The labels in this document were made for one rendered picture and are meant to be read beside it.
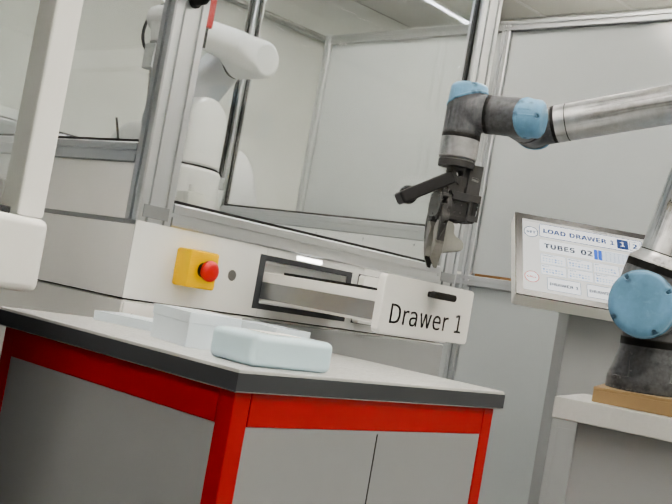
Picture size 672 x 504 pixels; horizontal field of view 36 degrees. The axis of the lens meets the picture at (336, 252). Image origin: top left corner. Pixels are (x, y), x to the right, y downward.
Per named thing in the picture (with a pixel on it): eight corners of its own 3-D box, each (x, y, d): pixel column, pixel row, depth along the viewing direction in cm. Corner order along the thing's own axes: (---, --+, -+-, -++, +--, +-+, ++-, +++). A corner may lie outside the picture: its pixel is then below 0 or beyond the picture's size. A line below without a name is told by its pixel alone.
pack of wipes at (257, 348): (285, 363, 150) (291, 333, 151) (331, 374, 144) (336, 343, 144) (205, 355, 140) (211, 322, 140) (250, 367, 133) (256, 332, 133)
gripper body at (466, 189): (477, 226, 196) (487, 164, 197) (435, 218, 194) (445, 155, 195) (463, 227, 204) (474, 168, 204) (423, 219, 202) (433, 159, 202)
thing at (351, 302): (455, 335, 209) (460, 306, 209) (376, 323, 190) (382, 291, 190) (314, 308, 236) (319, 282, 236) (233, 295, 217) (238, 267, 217)
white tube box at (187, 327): (236, 353, 152) (242, 319, 153) (184, 347, 147) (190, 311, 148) (198, 342, 163) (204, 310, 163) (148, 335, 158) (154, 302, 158)
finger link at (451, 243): (462, 270, 195) (468, 223, 196) (433, 264, 193) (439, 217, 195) (456, 272, 198) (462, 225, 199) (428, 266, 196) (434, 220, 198)
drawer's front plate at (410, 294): (465, 344, 209) (474, 291, 210) (376, 332, 188) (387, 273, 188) (458, 343, 210) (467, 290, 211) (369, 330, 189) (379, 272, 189)
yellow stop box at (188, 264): (216, 291, 196) (222, 254, 196) (187, 287, 191) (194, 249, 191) (199, 288, 199) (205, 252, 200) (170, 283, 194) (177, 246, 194)
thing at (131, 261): (445, 343, 262) (455, 287, 262) (122, 297, 186) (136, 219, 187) (205, 295, 325) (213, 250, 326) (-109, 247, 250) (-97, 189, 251)
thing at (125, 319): (182, 334, 177) (184, 324, 177) (153, 331, 169) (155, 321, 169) (123, 321, 182) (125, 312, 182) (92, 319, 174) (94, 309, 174)
